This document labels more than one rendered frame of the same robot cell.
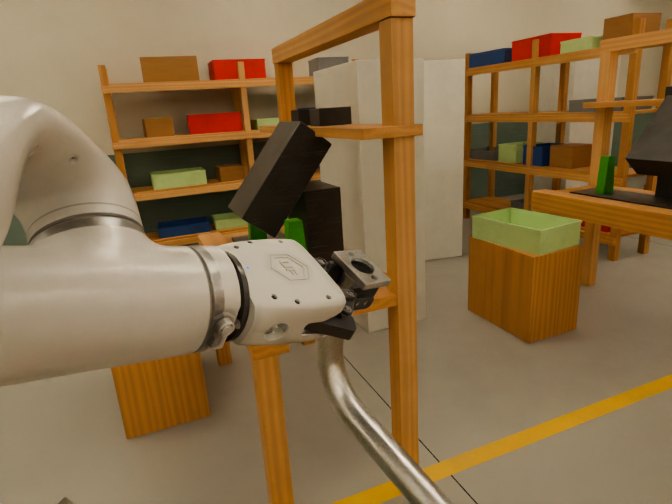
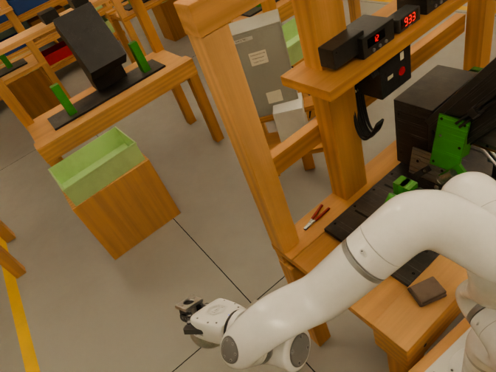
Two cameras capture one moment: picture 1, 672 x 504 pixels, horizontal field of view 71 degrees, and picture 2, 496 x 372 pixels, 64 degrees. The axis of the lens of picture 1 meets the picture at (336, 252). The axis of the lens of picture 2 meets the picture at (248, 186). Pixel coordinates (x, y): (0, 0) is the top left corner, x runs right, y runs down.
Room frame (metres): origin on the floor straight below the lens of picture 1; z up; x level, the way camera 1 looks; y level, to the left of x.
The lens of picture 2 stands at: (0.24, 0.57, 2.22)
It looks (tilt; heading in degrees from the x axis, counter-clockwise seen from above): 40 degrees down; 270
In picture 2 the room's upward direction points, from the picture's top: 22 degrees counter-clockwise
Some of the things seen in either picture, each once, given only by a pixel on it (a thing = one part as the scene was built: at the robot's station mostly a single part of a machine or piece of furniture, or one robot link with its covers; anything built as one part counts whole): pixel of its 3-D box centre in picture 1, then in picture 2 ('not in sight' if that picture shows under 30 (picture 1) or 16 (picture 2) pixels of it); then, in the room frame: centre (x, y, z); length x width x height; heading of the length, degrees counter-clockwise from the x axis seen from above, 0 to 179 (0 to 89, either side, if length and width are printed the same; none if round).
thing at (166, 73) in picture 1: (246, 154); not in sight; (6.08, 1.04, 1.14); 3.01 x 0.54 x 2.28; 112
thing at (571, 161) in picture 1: (542, 138); not in sight; (5.65, -2.50, 1.13); 2.48 x 0.54 x 2.27; 22
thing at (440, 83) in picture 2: not in sight; (435, 119); (-0.64, -0.73, 1.07); 0.30 x 0.18 x 0.34; 23
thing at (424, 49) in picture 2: not in sight; (373, 88); (-0.45, -0.91, 1.23); 1.30 x 0.05 x 0.09; 23
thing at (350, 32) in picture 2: not in sight; (342, 48); (-0.24, -0.66, 1.59); 0.15 x 0.07 x 0.07; 23
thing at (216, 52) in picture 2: not in sight; (383, 63); (-0.48, -0.84, 1.36); 1.49 x 0.09 x 0.97; 23
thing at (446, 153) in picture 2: not in sight; (454, 139); (-0.55, -0.48, 1.17); 0.13 x 0.12 x 0.20; 23
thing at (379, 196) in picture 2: not in sight; (447, 176); (-0.59, -0.57, 0.89); 1.10 x 0.42 x 0.02; 23
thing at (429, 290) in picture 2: not in sight; (426, 290); (-0.20, -0.11, 0.91); 0.10 x 0.08 x 0.03; 1
